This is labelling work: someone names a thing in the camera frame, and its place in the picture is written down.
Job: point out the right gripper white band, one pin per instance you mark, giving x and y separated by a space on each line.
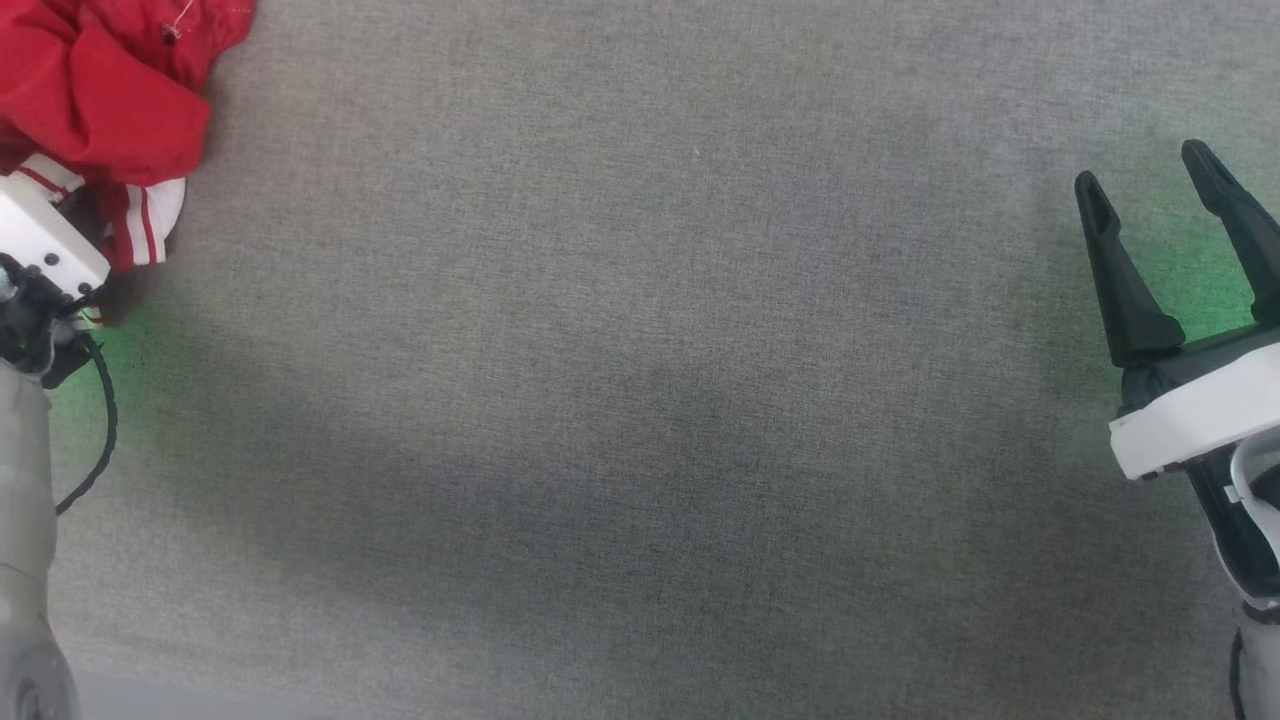
1200 410

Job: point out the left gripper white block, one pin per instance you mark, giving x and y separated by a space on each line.
40 235

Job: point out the red and white hooded jacket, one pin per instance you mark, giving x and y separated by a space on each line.
100 100

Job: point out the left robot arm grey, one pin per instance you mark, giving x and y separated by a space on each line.
20 550

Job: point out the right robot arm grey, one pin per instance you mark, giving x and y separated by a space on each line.
1262 660

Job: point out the grey fabric sofa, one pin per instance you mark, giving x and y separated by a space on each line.
640 400

